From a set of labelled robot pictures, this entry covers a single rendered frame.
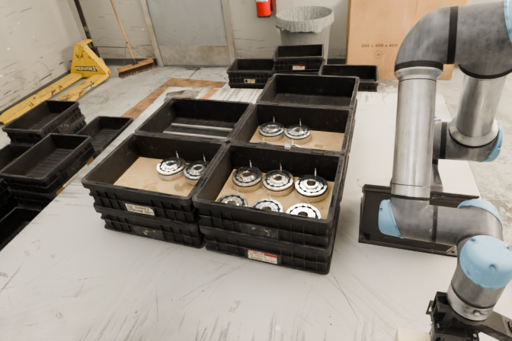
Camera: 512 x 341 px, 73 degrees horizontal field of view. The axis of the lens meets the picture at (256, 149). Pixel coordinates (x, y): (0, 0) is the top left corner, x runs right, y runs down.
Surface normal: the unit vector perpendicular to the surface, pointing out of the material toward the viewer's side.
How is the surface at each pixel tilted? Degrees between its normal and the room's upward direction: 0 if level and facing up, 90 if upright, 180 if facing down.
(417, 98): 52
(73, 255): 0
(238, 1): 90
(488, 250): 0
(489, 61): 118
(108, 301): 0
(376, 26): 79
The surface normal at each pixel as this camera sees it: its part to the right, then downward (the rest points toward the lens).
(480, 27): -0.47, 0.10
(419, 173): -0.04, -0.04
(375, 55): -0.25, 0.34
